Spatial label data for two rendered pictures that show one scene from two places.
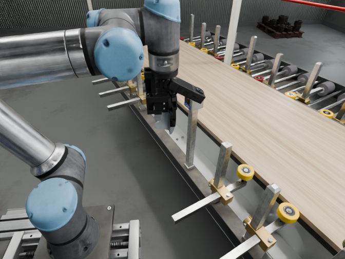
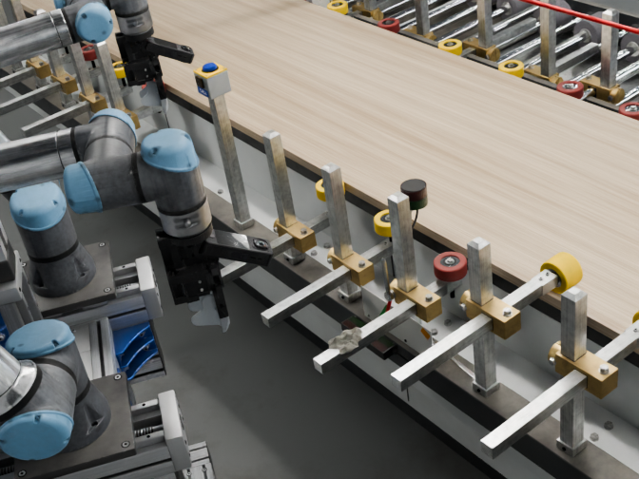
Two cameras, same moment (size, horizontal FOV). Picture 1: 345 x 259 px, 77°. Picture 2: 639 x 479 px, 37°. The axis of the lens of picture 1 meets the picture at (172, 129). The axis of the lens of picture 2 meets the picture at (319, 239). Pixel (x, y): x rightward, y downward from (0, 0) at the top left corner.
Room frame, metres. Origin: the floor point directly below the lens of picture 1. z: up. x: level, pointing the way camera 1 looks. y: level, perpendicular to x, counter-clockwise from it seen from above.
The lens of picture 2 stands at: (-1.56, -0.20, 2.31)
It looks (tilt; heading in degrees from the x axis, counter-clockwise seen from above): 35 degrees down; 357
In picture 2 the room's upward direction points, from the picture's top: 10 degrees counter-clockwise
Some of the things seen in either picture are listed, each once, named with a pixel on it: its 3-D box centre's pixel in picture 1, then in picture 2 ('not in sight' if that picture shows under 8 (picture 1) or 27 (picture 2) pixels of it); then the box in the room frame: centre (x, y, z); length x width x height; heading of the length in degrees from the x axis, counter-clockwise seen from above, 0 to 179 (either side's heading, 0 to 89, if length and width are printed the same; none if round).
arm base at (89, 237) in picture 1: (70, 230); (57, 259); (0.31, 0.31, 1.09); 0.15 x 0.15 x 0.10
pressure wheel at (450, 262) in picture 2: not in sight; (451, 277); (0.25, -0.59, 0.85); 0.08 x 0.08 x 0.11
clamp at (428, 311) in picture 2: not in sight; (416, 297); (0.22, -0.49, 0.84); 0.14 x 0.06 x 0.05; 29
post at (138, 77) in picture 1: (140, 91); (117, 105); (1.54, 0.26, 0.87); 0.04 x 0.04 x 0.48; 29
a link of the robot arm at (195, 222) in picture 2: not in sight; (185, 216); (-0.32, -0.07, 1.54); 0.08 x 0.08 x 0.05
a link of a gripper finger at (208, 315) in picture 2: not in sight; (209, 316); (-0.34, -0.06, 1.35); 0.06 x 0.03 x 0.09; 96
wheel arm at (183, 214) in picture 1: (211, 199); (278, 246); (0.60, -0.19, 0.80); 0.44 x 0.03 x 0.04; 119
